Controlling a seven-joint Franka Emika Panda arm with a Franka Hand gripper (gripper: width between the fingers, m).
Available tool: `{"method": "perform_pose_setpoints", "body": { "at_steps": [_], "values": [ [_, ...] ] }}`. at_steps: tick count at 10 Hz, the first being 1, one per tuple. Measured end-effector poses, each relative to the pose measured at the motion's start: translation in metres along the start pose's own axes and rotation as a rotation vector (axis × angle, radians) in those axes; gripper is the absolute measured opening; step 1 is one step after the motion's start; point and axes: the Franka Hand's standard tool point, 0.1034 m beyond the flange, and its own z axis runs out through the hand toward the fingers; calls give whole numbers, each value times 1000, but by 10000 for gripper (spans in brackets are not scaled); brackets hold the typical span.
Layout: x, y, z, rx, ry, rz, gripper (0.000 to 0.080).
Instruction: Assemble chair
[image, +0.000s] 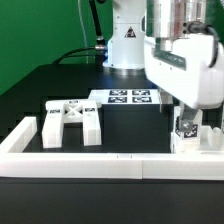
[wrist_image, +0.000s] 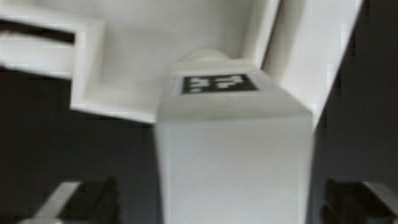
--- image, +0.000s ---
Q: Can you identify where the white U-shaped boundary frame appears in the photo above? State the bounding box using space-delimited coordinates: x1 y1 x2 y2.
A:
0 117 224 180

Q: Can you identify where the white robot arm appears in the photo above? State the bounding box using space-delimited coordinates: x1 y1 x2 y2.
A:
144 0 224 131

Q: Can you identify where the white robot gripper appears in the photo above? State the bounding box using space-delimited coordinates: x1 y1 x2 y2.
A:
144 34 224 132

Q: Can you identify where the white chair back piece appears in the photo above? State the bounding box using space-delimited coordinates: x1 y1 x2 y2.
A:
42 99 102 148

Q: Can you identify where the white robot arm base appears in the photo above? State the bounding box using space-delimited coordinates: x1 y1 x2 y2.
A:
103 0 154 73

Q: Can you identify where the black cable bundle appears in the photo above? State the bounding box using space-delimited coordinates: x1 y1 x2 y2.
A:
52 0 108 65

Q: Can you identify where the grey thin cable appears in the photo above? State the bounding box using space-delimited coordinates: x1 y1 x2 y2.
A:
77 0 90 65

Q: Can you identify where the white chair seat piece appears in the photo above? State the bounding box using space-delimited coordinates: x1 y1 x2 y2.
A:
175 126 224 154

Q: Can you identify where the white marker sheet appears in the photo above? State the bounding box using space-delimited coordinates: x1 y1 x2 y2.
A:
89 89 160 105

